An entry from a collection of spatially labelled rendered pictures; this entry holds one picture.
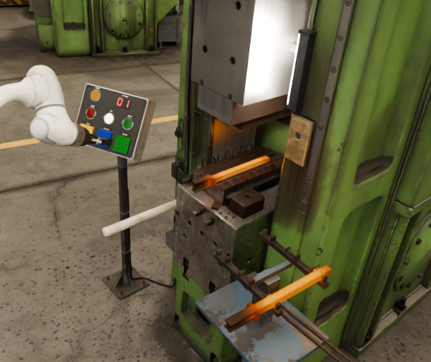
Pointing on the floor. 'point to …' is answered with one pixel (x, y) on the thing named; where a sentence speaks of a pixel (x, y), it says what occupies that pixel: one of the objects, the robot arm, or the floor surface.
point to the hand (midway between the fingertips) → (105, 141)
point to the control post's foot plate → (118, 286)
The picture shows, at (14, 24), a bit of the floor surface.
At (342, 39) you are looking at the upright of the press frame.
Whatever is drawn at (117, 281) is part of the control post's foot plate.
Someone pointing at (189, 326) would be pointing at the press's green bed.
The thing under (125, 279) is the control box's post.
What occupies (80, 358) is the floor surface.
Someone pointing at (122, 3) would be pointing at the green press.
